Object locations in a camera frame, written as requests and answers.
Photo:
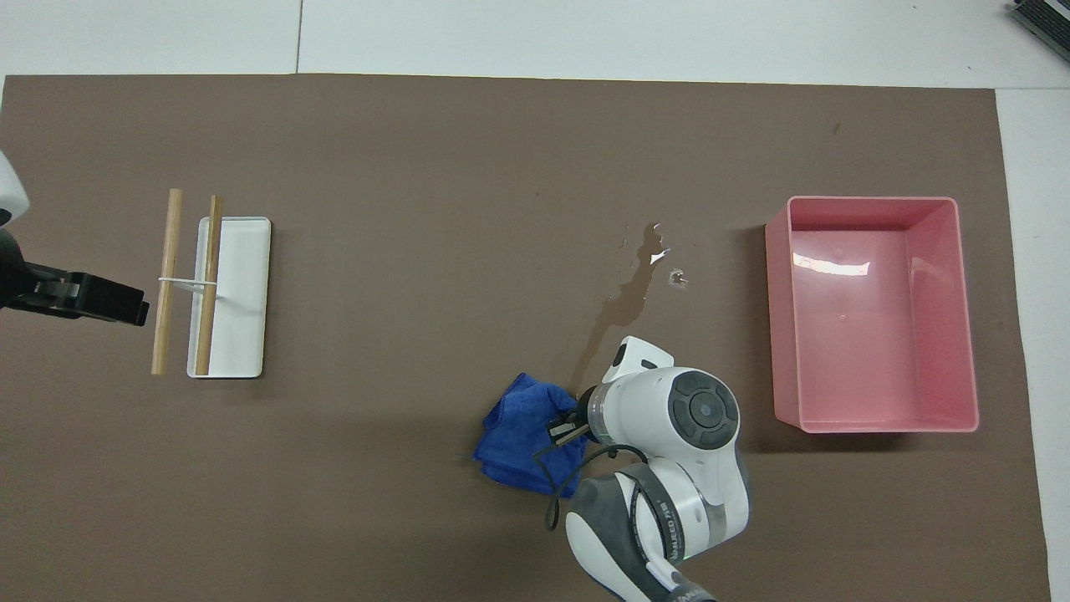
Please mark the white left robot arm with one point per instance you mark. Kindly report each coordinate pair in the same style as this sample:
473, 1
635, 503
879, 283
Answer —
8, 192

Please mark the grey ribbed device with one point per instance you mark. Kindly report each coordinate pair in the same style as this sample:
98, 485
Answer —
1045, 21

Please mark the spilled water puddle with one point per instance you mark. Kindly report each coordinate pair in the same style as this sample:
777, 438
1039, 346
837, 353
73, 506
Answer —
627, 305

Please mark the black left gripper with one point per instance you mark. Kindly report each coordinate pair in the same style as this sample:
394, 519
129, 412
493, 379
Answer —
38, 288

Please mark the small water droplet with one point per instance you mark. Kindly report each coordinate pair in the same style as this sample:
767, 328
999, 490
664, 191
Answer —
677, 278

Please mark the blue microfiber towel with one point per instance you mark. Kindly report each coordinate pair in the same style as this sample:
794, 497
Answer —
518, 435

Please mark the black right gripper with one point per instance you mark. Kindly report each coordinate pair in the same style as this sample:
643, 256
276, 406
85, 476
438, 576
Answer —
587, 411

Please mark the brown table mat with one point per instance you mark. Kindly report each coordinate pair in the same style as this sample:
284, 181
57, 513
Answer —
418, 167

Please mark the white rack tray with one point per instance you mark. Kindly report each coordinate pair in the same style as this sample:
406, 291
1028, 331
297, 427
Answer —
242, 334

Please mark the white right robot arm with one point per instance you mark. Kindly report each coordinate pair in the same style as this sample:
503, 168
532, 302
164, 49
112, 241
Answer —
669, 418

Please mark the pink plastic bin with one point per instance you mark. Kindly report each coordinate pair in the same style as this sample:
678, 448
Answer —
861, 334

